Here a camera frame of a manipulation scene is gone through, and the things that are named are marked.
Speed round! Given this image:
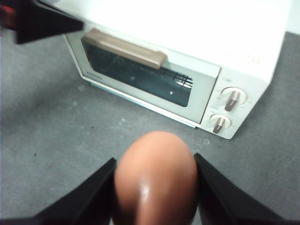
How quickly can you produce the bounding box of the large cream oven knob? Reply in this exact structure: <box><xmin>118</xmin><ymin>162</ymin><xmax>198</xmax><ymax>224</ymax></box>
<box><xmin>221</xmin><ymin>87</ymin><xmax>248</xmax><ymax>112</ymax></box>

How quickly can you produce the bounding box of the brown egg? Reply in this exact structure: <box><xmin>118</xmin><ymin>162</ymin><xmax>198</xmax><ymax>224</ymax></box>
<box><xmin>111</xmin><ymin>131</ymin><xmax>200</xmax><ymax>225</ymax></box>

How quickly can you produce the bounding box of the small cream oven knob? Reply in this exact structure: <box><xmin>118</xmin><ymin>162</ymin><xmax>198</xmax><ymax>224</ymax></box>
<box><xmin>209</xmin><ymin>113</ymin><xmax>232</xmax><ymax>135</ymax></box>

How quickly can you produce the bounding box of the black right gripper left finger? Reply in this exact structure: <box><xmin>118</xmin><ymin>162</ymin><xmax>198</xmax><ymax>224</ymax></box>
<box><xmin>32</xmin><ymin>157</ymin><xmax>117</xmax><ymax>225</ymax></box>

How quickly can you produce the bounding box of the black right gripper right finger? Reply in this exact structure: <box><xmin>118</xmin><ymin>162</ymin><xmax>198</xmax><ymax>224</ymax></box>
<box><xmin>194</xmin><ymin>152</ymin><xmax>290</xmax><ymax>225</ymax></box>

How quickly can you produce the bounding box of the glass oven door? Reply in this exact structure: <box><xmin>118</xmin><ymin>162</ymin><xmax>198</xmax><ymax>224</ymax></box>
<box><xmin>66</xmin><ymin>27</ymin><xmax>222</xmax><ymax>125</ymax></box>

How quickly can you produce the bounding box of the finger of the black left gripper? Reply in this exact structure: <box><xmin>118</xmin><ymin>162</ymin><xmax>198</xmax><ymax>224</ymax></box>
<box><xmin>9</xmin><ymin>0</ymin><xmax>84</xmax><ymax>45</ymax></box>

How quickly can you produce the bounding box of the cream toaster oven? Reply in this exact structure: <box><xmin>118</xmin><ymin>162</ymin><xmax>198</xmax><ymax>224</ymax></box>
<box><xmin>63</xmin><ymin>0</ymin><xmax>288</xmax><ymax>141</ymax></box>

